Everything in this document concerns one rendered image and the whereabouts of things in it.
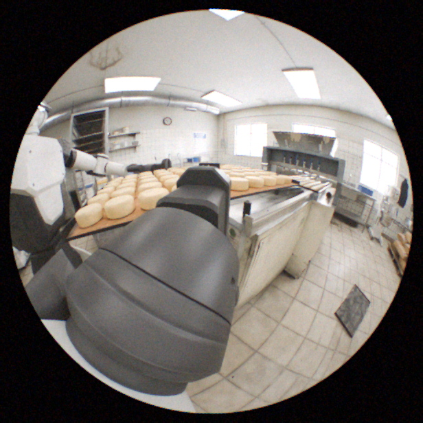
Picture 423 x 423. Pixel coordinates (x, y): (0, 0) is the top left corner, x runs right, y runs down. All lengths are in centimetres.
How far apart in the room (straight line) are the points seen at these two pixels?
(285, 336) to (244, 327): 35
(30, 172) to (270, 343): 140
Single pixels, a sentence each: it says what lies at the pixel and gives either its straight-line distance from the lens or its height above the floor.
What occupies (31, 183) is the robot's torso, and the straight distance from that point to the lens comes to 40.
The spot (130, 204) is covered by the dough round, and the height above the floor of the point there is 101.
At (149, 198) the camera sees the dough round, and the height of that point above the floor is 102.
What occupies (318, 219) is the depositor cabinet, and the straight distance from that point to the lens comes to 104.
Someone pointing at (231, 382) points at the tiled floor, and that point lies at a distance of 112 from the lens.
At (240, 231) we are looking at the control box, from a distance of 42.
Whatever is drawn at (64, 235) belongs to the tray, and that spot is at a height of 100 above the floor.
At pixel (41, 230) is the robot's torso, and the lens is 43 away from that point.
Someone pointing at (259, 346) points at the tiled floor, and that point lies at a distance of 113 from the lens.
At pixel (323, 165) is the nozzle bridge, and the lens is 107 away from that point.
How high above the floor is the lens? 107
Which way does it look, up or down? 26 degrees down
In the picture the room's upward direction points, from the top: straight up
